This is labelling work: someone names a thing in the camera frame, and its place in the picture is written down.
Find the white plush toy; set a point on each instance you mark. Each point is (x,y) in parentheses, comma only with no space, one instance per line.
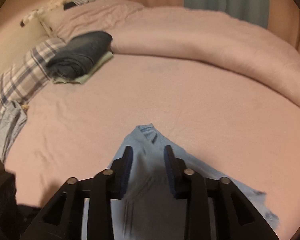
(49,6)

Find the light blue denim pants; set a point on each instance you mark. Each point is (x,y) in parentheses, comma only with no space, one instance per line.
(148,210)

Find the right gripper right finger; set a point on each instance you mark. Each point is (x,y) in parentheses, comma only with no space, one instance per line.
(215,209)

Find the pink duvet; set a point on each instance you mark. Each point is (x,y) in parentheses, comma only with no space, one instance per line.
(201,35)

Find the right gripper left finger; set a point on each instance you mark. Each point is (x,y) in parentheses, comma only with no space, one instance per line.
(62,216)

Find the light denim garment at edge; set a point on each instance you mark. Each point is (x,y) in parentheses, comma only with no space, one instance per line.
(12,120)

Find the plaid pillow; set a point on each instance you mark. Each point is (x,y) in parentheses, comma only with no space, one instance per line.
(28,76)

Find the folded dark blue jeans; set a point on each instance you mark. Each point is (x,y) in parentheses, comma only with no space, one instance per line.
(79,56)

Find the pink bed sheet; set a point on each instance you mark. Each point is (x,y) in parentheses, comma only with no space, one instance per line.
(235,124)

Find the folded light green garment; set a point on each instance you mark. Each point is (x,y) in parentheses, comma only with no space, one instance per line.
(84,78)

